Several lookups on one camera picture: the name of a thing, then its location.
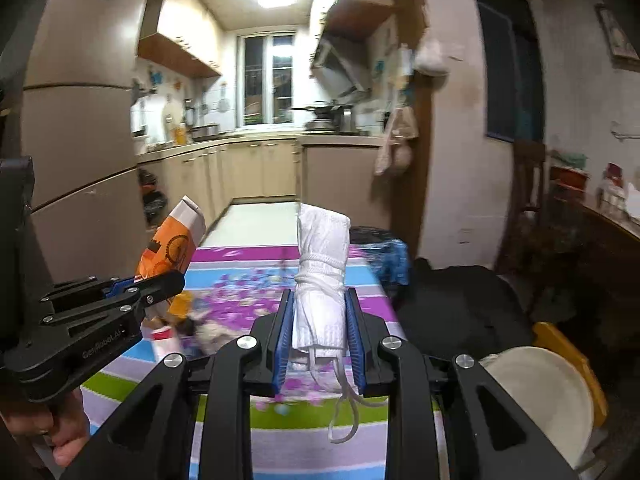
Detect beige refrigerator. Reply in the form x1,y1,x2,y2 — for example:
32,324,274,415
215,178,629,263
22,0,152,266

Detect person's left hand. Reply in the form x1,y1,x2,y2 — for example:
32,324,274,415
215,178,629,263
0,389,92,469

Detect upper cabinet above range hood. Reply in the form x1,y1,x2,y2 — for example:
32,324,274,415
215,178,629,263
309,0,396,43

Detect yellow wooden chair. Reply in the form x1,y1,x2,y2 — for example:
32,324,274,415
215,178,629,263
531,321,609,431

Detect beige lower kitchen cabinets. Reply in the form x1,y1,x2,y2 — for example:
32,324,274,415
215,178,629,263
136,137,401,241

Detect silver foil wrapper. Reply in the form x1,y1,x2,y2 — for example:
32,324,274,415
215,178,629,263
187,317,241,356

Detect beige hanging cloth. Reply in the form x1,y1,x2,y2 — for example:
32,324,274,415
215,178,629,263
374,106,419,177

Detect dark room window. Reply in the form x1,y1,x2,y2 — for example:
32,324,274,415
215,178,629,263
476,1,544,142

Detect white face mask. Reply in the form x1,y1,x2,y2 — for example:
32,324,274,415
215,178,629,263
292,203,392,444

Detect orange patterned carton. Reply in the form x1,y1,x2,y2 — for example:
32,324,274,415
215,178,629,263
135,195,207,327

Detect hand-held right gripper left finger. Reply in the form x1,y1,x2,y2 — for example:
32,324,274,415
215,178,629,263
62,287,297,480

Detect dark wooden chair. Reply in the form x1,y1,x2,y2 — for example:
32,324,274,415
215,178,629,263
509,139,552,273

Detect framed wall picture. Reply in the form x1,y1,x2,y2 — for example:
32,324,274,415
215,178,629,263
594,4,640,62

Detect steel range hood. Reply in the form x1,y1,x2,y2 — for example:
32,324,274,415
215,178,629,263
310,37,373,101

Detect dark wooden table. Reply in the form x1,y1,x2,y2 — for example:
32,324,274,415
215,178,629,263
549,180,640,321

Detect blue plastic bag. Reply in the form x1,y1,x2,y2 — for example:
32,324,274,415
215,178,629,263
349,226,412,287

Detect red lidded jar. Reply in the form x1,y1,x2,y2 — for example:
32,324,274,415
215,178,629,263
602,162,623,206

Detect kitchen window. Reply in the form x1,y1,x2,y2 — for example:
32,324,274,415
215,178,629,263
236,32,297,127

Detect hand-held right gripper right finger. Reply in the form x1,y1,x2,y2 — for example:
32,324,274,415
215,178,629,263
344,287,582,480

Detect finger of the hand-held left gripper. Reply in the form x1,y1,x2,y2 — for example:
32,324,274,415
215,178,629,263
39,275,142,314
40,269,186,334

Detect black frying pan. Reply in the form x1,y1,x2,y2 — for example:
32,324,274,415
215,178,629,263
291,101,341,117

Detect white hanging plastic bag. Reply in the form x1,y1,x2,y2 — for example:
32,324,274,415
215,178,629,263
414,36,449,77

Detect wooden upper kitchen cabinet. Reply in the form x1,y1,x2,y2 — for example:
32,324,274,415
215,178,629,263
137,0,223,80

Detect white plastic bucket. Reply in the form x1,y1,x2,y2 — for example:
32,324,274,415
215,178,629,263
479,346,597,472

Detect black cloth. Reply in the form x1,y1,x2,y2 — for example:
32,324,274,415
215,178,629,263
399,259,537,357

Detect striped floral table cloth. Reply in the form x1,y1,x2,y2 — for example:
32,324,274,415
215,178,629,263
80,244,443,480

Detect black bags beside refrigerator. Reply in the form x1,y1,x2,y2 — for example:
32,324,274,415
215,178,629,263
137,169,169,232

